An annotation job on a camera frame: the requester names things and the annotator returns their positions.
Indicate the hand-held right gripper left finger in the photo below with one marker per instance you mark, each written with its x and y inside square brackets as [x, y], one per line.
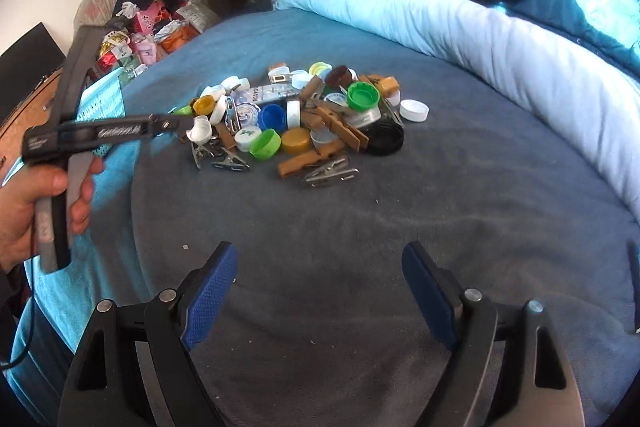
[210, 297]

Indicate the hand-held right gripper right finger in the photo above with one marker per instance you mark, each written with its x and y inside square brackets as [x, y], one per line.
[430, 297]

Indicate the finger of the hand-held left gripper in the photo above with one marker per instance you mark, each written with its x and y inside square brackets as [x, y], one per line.
[170, 123]

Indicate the green bottle cap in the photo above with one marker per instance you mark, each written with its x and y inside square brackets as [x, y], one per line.
[182, 110]

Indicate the tall white cap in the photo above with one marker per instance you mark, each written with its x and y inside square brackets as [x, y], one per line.
[200, 128]

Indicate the light blue plastic basket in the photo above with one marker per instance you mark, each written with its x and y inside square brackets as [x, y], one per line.
[105, 102]

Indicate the white printed cap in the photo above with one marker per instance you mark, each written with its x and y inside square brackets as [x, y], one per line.
[247, 114]

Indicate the blue bottle cap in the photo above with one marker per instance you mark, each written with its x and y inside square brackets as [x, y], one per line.
[272, 117]

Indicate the person's left hand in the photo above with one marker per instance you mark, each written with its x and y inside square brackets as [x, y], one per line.
[20, 217]

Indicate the metal clothes clip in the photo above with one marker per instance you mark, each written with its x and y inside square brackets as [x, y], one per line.
[330, 171]
[233, 114]
[202, 154]
[230, 163]

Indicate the brown wooden furniture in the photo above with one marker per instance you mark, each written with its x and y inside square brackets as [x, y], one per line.
[30, 112]

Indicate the black screen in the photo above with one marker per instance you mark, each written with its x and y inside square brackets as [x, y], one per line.
[30, 57]

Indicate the pile of colourful gift bags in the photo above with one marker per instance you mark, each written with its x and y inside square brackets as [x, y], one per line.
[150, 22]

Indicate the white printed sachet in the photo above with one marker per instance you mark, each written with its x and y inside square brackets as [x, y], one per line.
[270, 94]

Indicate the pile of bottle caps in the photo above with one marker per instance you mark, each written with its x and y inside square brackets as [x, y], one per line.
[297, 140]

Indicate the black ribbed lid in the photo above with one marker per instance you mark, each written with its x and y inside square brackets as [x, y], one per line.
[387, 139]

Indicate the pile of brown clothespins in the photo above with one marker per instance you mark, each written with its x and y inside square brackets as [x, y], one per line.
[340, 124]

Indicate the light blue quilt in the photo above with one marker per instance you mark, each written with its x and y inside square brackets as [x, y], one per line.
[500, 47]

